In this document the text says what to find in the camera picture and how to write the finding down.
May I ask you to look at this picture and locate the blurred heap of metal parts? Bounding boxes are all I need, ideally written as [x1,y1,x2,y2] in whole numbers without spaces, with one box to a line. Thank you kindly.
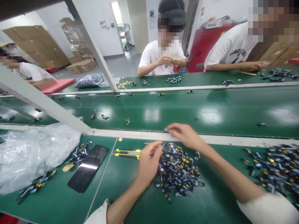
[242,143,299,199]

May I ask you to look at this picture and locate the white metal frame post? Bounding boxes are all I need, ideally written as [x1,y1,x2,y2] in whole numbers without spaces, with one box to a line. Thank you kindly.
[64,0,119,93]

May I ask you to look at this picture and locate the small open cardboard box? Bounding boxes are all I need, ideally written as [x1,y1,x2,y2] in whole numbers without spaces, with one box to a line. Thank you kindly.
[31,78,58,91]

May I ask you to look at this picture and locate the white slanted frame beam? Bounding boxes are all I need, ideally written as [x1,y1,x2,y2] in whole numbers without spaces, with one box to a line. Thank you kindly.
[0,64,96,136]

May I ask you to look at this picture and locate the person's right hand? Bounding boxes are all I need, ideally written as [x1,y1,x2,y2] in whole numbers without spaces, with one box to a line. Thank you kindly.
[167,123,204,152]

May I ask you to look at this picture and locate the plastic bag of dark parts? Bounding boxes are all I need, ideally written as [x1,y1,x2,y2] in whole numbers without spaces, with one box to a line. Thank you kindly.
[74,73,107,89]

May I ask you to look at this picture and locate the grey device with display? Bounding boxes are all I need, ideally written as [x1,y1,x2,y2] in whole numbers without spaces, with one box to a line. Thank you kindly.
[203,16,234,30]

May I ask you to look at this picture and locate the small cluster of dark parts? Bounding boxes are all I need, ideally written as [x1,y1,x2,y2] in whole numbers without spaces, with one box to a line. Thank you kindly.
[165,75,183,83]

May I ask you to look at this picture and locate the red foam mat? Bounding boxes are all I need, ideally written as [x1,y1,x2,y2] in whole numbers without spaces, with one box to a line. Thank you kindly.
[41,78,77,95]

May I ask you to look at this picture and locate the red striped object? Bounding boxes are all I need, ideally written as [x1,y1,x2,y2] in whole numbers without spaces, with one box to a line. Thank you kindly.
[0,211,31,224]

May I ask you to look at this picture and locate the green conveyor belt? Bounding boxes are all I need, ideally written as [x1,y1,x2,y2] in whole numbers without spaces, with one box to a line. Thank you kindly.
[0,85,299,140]

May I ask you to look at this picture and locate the metal wire shelf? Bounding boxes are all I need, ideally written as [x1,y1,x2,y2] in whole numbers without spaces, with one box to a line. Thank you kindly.
[117,23,133,51]

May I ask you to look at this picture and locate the person's left hand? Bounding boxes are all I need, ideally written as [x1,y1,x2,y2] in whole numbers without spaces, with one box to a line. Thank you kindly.
[137,141,164,185]

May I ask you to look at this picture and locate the yellow black utility knife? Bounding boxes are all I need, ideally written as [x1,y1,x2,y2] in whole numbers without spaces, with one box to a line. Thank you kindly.
[113,149,142,160]

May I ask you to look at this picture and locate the wall of brown cartons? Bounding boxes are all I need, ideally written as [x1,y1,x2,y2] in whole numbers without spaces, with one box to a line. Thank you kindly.
[246,41,299,68]

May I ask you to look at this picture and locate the messy pile of cardboard boxes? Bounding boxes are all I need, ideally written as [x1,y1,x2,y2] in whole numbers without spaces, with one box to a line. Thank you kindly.
[59,17,98,75]

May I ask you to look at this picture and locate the red metal cabinet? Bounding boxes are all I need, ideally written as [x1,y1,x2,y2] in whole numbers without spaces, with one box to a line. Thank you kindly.
[186,25,235,73]

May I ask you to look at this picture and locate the loose group of metal parts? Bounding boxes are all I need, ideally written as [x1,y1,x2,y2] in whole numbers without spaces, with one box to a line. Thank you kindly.
[16,139,93,205]

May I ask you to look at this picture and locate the large pile of metal parts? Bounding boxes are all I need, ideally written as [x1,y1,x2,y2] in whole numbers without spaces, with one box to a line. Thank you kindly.
[153,142,206,205]

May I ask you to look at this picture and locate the clear crumpled plastic bag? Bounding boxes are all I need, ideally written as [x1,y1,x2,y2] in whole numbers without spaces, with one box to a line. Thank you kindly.
[0,122,82,195]

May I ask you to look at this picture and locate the scattered heap of dark parts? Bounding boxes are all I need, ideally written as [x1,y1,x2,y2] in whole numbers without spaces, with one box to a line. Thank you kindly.
[259,69,299,82]

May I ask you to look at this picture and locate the black smartphone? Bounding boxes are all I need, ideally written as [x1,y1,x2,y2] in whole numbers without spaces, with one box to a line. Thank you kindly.
[67,144,109,194]

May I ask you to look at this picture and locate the tangle of yellow rubber bands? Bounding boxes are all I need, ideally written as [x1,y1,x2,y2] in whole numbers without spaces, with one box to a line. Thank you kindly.
[117,80,131,90]

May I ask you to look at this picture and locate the tall stack of cartons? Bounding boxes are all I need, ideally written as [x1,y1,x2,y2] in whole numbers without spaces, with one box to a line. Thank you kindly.
[2,25,71,69]

